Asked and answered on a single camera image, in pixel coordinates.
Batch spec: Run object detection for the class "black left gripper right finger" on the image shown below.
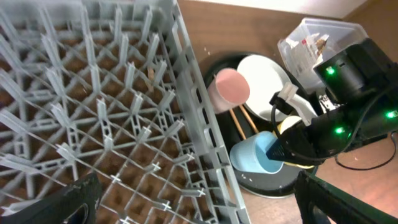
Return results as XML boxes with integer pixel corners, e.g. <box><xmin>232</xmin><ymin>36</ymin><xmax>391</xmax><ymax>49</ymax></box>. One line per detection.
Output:
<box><xmin>295</xmin><ymin>171</ymin><xmax>397</xmax><ymax>224</ymax></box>

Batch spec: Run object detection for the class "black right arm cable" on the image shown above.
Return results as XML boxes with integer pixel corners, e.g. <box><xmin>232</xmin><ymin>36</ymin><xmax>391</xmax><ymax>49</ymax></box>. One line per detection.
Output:
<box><xmin>270</xmin><ymin>104</ymin><xmax>397</xmax><ymax>171</ymax></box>

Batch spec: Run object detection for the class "clear plastic bin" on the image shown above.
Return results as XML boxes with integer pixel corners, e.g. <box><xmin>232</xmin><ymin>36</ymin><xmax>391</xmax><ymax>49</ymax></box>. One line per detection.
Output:
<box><xmin>278</xmin><ymin>17</ymin><xmax>368</xmax><ymax>94</ymax></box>

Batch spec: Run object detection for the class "grey round plate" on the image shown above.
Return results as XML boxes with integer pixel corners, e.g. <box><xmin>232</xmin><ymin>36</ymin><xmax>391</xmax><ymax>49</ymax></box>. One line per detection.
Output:
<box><xmin>237</xmin><ymin>54</ymin><xmax>292</xmax><ymax>121</ymax></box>

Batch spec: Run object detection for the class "yellow bowl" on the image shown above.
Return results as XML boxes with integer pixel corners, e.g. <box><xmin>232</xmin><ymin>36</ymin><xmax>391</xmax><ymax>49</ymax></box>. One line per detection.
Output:
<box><xmin>277</xmin><ymin>116</ymin><xmax>314</xmax><ymax>169</ymax></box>

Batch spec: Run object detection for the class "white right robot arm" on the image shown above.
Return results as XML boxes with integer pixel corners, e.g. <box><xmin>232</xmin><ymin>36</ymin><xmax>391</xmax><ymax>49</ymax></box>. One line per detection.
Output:
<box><xmin>266</xmin><ymin>38</ymin><xmax>397</xmax><ymax>166</ymax></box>

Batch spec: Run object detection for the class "light blue plastic cup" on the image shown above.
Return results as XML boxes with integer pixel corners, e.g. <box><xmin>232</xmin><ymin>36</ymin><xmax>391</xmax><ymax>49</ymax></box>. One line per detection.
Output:
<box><xmin>229</xmin><ymin>131</ymin><xmax>283</xmax><ymax>174</ymax></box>

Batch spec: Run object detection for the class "grey dishwasher rack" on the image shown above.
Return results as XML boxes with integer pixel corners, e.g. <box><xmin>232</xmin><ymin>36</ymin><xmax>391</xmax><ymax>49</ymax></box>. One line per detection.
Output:
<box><xmin>1</xmin><ymin>1</ymin><xmax>250</xmax><ymax>223</ymax></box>

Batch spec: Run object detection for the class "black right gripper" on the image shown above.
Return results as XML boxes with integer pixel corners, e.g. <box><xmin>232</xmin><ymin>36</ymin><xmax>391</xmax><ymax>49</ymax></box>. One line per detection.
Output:
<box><xmin>266</xmin><ymin>115</ymin><xmax>339</xmax><ymax>165</ymax></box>

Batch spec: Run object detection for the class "pink plastic cup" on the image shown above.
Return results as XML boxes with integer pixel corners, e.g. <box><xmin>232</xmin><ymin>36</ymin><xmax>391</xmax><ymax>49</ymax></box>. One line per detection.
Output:
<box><xmin>207</xmin><ymin>68</ymin><xmax>251</xmax><ymax>114</ymax></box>

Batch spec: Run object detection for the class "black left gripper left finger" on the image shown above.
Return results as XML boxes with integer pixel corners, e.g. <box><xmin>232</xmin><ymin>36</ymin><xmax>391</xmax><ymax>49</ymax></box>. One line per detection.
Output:
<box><xmin>1</xmin><ymin>173</ymin><xmax>102</xmax><ymax>224</ymax></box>

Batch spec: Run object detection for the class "wooden chopstick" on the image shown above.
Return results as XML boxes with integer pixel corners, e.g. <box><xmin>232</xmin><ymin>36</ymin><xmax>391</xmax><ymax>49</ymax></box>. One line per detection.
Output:
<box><xmin>239</xmin><ymin>105</ymin><xmax>259</xmax><ymax>134</ymax></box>
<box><xmin>229</xmin><ymin>109</ymin><xmax>246</xmax><ymax>140</ymax></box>

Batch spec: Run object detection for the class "round black tray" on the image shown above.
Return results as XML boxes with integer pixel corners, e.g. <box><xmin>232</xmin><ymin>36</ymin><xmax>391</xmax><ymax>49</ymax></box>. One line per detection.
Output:
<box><xmin>200</xmin><ymin>52</ymin><xmax>303</xmax><ymax>198</ymax></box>

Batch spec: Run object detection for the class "brown snack wrapper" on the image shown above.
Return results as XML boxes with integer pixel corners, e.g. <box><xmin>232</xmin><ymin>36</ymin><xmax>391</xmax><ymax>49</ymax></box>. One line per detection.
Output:
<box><xmin>315</xmin><ymin>34</ymin><xmax>329</xmax><ymax>57</ymax></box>

